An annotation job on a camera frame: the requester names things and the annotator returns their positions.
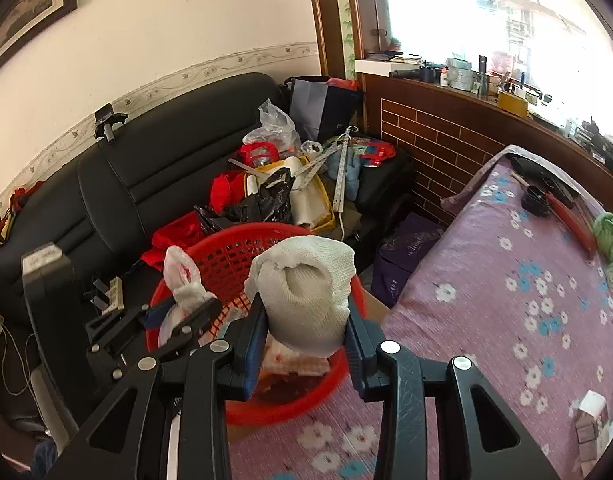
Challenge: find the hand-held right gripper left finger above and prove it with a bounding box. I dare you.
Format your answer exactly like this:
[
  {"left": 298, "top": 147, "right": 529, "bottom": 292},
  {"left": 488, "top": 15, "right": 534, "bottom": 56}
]
[{"left": 56, "top": 294, "right": 267, "bottom": 480}]

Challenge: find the red cloth bag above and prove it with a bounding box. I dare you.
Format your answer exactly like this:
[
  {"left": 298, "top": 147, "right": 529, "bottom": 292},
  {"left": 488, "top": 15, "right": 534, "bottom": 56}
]
[{"left": 141, "top": 210, "right": 207, "bottom": 271}]

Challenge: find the red plastic basket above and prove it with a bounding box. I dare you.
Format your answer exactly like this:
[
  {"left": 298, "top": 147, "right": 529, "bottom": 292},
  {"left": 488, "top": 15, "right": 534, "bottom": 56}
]
[{"left": 147, "top": 222, "right": 367, "bottom": 428}]

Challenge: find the white crumpled tissue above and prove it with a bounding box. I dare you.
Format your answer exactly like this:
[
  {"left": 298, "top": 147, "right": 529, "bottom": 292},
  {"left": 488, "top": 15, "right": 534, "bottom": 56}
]
[{"left": 579, "top": 390, "right": 609, "bottom": 418}]

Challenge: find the yellow bag with white rolls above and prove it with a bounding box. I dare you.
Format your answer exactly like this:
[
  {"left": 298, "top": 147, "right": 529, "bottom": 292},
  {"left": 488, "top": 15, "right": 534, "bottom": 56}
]
[{"left": 244, "top": 156, "right": 337, "bottom": 231}]

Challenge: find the brown cardboard box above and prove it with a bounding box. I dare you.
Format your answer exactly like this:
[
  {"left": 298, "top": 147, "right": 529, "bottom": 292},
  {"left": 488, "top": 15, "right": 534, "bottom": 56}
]
[{"left": 361, "top": 285, "right": 393, "bottom": 326}]

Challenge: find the framed picture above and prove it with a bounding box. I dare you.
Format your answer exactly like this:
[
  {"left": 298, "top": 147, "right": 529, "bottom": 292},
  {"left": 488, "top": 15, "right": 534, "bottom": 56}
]
[{"left": 0, "top": 0, "right": 80, "bottom": 78}]

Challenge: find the black flat case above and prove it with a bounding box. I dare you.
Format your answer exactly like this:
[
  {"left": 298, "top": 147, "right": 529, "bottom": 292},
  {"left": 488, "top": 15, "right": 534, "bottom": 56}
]
[{"left": 506, "top": 156, "right": 579, "bottom": 208}]

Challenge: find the dark grey shopping bag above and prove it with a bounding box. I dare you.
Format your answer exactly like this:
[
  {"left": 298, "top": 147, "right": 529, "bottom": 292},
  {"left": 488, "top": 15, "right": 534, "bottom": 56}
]
[{"left": 285, "top": 76, "right": 362, "bottom": 143}]

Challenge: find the window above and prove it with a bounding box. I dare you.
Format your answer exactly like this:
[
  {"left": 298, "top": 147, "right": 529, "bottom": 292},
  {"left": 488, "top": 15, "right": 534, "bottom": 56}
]
[{"left": 381, "top": 0, "right": 613, "bottom": 126}]

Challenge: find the pinkish white plastic wrapper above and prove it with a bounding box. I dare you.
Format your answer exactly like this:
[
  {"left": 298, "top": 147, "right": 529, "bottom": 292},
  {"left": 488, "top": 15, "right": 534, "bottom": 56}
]
[{"left": 259, "top": 335, "right": 332, "bottom": 391}]

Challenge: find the white knit glove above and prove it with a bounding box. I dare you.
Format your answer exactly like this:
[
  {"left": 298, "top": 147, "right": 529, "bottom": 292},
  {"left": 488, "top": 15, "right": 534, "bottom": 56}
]
[{"left": 245, "top": 237, "right": 357, "bottom": 356}]

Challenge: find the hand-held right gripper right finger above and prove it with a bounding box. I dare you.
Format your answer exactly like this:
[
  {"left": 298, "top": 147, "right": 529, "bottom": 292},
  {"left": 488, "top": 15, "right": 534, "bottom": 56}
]
[{"left": 344, "top": 294, "right": 561, "bottom": 480}]

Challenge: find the red printed bag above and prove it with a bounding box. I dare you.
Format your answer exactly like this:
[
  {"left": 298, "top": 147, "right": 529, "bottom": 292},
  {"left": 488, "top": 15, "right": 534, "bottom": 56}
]
[{"left": 351, "top": 137, "right": 397, "bottom": 168}]

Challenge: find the white cable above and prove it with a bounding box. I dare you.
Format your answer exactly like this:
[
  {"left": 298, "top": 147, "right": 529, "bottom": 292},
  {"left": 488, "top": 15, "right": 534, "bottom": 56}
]
[{"left": 0, "top": 315, "right": 33, "bottom": 397}]

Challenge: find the white and red plastic bag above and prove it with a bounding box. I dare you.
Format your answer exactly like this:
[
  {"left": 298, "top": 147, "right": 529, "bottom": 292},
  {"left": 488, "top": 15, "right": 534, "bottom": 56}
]
[{"left": 159, "top": 246, "right": 212, "bottom": 346}]

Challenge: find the bamboo wall painting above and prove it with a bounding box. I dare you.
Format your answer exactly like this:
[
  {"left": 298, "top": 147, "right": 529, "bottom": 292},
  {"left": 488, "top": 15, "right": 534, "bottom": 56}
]
[{"left": 336, "top": 0, "right": 358, "bottom": 61}]

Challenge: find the black clip holder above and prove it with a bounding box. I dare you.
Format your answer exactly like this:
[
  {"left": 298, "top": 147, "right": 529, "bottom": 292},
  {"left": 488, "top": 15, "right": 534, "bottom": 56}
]
[{"left": 95, "top": 105, "right": 128, "bottom": 143}]

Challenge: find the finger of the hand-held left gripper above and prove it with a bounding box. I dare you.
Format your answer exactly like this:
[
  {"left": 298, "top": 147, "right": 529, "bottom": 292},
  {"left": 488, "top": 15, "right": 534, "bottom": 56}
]
[
  {"left": 85, "top": 304, "right": 153, "bottom": 382},
  {"left": 153, "top": 298, "right": 223, "bottom": 362}
]

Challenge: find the black suitcase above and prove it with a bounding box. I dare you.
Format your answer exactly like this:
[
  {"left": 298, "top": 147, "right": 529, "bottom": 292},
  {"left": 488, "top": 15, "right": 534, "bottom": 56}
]
[{"left": 359, "top": 145, "right": 417, "bottom": 221}]

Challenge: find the red clear packaging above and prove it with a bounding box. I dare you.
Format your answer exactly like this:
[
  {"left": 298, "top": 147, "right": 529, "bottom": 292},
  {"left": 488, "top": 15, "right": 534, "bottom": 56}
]
[{"left": 238, "top": 142, "right": 280, "bottom": 168}]

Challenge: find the black round container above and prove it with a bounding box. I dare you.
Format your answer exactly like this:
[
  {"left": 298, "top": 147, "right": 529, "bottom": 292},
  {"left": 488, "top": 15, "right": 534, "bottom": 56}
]
[{"left": 521, "top": 185, "right": 552, "bottom": 217}]

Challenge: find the black plastic bag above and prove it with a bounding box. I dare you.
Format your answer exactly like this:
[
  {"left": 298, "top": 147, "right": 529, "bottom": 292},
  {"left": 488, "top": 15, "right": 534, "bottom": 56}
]
[{"left": 195, "top": 167, "right": 293, "bottom": 233}]

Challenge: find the purple bag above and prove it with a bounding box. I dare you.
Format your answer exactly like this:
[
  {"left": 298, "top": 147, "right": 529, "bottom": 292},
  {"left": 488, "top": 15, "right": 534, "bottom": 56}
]
[{"left": 373, "top": 212, "right": 447, "bottom": 308}]

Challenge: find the purple floral sheet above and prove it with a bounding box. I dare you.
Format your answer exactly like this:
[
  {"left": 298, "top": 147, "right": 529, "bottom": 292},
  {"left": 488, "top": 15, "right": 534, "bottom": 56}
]
[{"left": 229, "top": 145, "right": 613, "bottom": 480}]

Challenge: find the blue cloth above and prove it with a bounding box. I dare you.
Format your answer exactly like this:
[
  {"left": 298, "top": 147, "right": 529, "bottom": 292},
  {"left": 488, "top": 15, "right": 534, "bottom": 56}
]
[{"left": 343, "top": 152, "right": 363, "bottom": 201}]

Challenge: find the wooden brick-pattern counter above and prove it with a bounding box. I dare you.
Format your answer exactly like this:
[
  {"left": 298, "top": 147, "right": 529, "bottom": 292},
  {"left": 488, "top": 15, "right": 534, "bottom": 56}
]
[{"left": 356, "top": 57, "right": 613, "bottom": 231}]

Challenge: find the yellow box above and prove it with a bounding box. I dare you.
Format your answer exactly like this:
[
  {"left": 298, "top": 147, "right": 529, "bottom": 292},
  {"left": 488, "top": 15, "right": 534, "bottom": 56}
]
[{"left": 497, "top": 91, "right": 529, "bottom": 117}]

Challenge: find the green plastic bag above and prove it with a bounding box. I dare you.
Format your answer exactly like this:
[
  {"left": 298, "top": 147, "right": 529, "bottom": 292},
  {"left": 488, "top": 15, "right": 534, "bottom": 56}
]
[{"left": 593, "top": 212, "right": 613, "bottom": 273}]

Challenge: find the black leather sofa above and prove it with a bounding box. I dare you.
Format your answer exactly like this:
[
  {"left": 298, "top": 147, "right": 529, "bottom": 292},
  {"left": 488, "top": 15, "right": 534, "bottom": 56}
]
[{"left": 0, "top": 72, "right": 417, "bottom": 441}]

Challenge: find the white flat board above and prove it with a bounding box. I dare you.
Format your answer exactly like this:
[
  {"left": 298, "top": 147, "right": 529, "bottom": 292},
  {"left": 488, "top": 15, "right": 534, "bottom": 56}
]
[{"left": 355, "top": 57, "right": 422, "bottom": 77}]

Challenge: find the long red box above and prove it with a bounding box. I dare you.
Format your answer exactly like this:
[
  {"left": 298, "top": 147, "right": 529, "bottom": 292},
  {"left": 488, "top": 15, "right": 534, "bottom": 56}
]
[{"left": 546, "top": 192, "right": 599, "bottom": 256}]

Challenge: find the clear crumpled plastic bag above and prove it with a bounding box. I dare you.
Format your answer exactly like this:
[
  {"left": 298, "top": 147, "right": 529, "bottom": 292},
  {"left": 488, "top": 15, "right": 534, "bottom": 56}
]
[{"left": 242, "top": 99, "right": 301, "bottom": 153}]

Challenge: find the folding metal ruler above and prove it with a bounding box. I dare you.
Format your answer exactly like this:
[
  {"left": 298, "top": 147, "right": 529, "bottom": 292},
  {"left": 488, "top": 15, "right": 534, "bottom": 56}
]
[{"left": 331, "top": 127, "right": 359, "bottom": 211}]

